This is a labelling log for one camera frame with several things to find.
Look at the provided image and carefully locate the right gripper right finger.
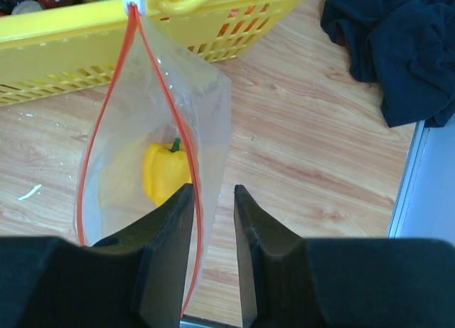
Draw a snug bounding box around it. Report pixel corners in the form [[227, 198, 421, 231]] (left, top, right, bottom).
[[234, 185, 454, 327]]

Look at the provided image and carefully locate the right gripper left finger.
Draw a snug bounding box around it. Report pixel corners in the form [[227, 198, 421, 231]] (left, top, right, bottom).
[[1, 184, 194, 327]]

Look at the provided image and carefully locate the yellow bell pepper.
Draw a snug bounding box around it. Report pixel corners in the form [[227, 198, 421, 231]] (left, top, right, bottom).
[[142, 137, 192, 207]]

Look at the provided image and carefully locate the clear zip top bag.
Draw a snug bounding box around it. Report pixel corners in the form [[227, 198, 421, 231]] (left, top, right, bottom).
[[75, 0, 232, 302]]

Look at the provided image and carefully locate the yellow plastic basket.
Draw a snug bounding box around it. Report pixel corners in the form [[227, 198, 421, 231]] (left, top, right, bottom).
[[1, 0, 302, 107]]

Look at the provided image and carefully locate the dark navy cloth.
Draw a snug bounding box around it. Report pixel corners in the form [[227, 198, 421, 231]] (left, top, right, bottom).
[[321, 0, 454, 127]]

